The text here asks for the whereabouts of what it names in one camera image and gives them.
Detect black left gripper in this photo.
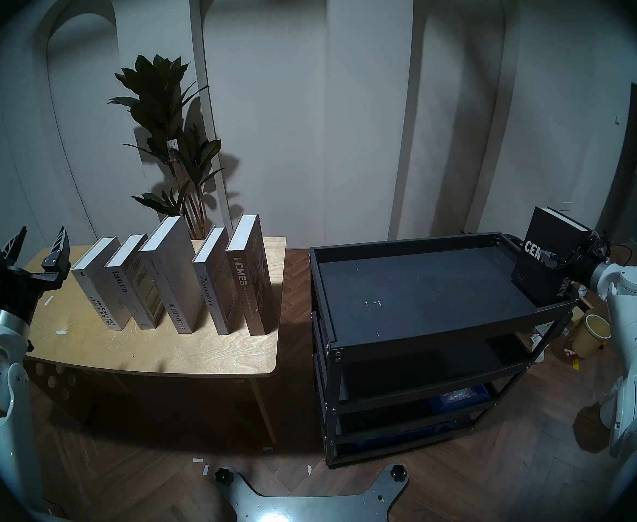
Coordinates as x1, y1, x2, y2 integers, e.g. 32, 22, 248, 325
0, 225, 72, 327

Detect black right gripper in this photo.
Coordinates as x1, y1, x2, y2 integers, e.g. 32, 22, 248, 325
539, 243, 603, 286

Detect black CENTURY book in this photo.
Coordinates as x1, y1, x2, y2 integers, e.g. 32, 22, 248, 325
512, 206, 592, 305

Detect black metal shelf cart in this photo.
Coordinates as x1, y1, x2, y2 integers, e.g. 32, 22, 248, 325
309, 232, 580, 467

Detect light wooden display table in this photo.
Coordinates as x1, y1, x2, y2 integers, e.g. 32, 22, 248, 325
0, 237, 287, 445

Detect silver book small black lettering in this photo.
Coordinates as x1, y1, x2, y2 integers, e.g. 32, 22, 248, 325
70, 237, 134, 331

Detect yellow plastic bucket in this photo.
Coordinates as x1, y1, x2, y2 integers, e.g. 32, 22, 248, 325
570, 313, 613, 359

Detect grey iaura book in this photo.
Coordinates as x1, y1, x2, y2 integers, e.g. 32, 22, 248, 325
104, 234, 166, 330

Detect dark grey door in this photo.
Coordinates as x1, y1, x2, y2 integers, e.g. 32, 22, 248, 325
596, 75, 637, 247

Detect large grey SPECIAL ISSUE book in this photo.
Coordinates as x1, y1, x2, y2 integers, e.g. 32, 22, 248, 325
138, 215, 208, 334

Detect blue bin with clear bag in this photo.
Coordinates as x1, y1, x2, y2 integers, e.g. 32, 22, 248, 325
427, 384, 493, 414

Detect grey Discontent book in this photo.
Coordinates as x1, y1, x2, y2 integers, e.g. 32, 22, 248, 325
192, 226, 243, 335

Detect tall green potted plant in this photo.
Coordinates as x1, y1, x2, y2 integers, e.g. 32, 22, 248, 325
108, 54, 225, 240

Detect brown HOMES book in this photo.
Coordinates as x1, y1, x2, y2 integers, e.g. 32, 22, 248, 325
226, 214, 276, 335

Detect blue plastic bin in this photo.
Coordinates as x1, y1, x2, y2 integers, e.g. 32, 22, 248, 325
346, 423, 460, 452

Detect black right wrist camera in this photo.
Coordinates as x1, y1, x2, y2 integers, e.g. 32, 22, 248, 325
584, 232, 612, 258

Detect grey metal robot base plate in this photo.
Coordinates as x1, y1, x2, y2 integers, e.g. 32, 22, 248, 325
214, 464, 409, 522

